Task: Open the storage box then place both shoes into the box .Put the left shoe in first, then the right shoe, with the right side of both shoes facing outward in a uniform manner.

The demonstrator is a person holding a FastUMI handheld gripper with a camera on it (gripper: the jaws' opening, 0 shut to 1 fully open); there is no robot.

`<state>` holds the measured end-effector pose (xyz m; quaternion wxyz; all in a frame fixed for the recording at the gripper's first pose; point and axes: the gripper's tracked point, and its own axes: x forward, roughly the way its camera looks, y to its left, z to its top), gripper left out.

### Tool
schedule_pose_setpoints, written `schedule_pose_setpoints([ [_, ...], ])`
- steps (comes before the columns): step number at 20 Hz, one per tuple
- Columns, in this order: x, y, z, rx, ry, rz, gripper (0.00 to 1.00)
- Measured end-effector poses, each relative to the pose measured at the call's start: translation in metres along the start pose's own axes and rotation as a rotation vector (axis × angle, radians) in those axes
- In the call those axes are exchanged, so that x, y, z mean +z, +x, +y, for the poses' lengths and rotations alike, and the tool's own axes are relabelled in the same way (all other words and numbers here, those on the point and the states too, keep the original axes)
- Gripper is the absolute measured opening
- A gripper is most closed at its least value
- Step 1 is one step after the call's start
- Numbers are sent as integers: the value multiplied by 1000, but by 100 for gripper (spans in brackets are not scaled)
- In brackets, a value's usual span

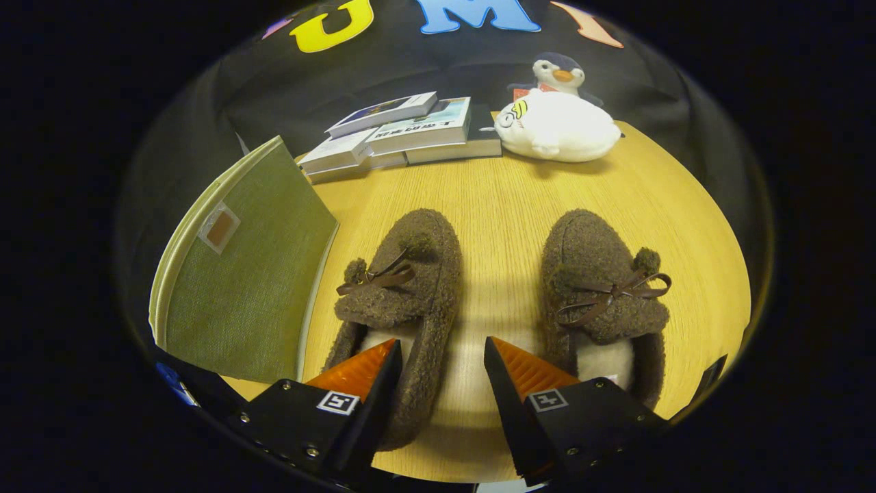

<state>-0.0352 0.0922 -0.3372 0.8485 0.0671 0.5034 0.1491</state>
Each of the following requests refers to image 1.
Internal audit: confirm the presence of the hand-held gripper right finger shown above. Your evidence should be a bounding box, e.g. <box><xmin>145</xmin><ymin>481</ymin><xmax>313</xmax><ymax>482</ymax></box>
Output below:
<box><xmin>484</xmin><ymin>336</ymin><xmax>671</xmax><ymax>487</ymax></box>

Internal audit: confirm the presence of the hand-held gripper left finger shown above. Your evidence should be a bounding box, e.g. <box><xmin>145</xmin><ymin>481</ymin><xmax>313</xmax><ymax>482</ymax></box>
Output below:
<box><xmin>226</xmin><ymin>339</ymin><xmax>404</xmax><ymax>487</ymax></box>

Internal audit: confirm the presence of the brown fuzzy shoe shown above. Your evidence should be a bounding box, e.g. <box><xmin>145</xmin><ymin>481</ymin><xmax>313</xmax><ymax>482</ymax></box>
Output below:
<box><xmin>541</xmin><ymin>209</ymin><xmax>673</xmax><ymax>410</ymax></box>
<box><xmin>322</xmin><ymin>209</ymin><xmax>464</xmax><ymax>451</ymax></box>

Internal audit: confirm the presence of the green fabric storage box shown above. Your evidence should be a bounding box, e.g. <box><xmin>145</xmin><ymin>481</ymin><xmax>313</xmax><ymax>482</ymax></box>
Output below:
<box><xmin>149</xmin><ymin>135</ymin><xmax>341</xmax><ymax>384</ymax></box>

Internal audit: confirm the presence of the white book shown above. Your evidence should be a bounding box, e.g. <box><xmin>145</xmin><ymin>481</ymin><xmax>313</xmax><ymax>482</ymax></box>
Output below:
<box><xmin>306</xmin><ymin>151</ymin><xmax>408</xmax><ymax>186</ymax></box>
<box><xmin>298</xmin><ymin>127</ymin><xmax>377</xmax><ymax>175</ymax></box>

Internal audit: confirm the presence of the white round plush toy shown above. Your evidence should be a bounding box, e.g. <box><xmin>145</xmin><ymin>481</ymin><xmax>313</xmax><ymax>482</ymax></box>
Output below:
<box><xmin>494</xmin><ymin>89</ymin><xmax>622</xmax><ymax>164</ymax></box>

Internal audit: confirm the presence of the teal cover book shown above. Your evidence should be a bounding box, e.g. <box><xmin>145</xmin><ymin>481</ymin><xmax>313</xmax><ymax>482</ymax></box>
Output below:
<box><xmin>366</xmin><ymin>97</ymin><xmax>473</xmax><ymax>155</ymax></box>

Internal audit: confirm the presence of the blue cover book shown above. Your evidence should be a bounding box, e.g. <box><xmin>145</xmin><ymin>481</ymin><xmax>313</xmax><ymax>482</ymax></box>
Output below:
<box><xmin>325</xmin><ymin>91</ymin><xmax>439</xmax><ymax>139</ymax></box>

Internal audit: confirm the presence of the penguin plush toy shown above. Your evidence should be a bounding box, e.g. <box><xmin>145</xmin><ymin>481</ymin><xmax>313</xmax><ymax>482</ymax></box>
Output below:
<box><xmin>506</xmin><ymin>52</ymin><xmax>604</xmax><ymax>107</ymax></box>

